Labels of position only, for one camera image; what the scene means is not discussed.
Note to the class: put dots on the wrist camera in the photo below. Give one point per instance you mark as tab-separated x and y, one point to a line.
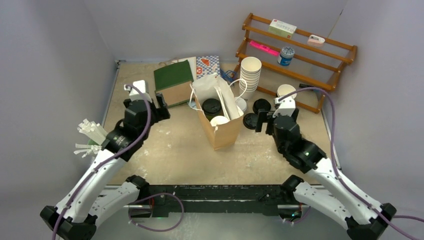
284	107
138	90

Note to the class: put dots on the single black cup lid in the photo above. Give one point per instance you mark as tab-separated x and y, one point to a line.
211	108

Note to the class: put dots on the green cup of stirrers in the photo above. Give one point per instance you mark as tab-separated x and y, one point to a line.
96	134

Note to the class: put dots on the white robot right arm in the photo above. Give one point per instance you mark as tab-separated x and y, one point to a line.
363	217

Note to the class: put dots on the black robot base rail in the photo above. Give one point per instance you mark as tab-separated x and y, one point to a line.
266	199

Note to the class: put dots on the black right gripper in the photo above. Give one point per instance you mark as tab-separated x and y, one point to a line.
264	117

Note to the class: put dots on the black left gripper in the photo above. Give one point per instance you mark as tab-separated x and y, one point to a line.
160	112

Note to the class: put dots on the white green box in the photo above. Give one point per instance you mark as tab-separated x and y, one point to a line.
282	29

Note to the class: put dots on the wooden shelf rack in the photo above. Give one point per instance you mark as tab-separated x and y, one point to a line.
333	81

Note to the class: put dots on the blue checkered paper bag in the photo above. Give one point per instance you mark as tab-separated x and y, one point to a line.
207	65

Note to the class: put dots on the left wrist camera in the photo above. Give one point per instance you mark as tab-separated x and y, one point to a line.
138	90

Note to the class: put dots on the pink white tape dispenser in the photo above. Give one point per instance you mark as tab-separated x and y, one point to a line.
316	41

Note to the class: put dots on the black blue marker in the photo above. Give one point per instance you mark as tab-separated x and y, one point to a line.
302	85

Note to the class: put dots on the black cup with white cup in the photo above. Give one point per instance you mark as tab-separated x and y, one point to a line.
284	90

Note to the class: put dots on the blue lidded jar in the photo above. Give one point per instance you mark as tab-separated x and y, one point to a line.
285	56

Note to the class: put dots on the brown kraft paper bag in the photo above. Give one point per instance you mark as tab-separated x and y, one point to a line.
214	86

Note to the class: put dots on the white paper cup stack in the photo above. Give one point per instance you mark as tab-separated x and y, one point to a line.
250	70

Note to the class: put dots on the pink highlighter pen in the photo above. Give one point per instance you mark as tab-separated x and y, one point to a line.
264	48

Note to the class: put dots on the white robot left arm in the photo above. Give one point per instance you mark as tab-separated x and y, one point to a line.
78	215

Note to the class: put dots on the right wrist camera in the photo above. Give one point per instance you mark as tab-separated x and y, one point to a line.
284	107

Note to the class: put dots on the green paper bag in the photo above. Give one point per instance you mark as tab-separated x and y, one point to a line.
174	82

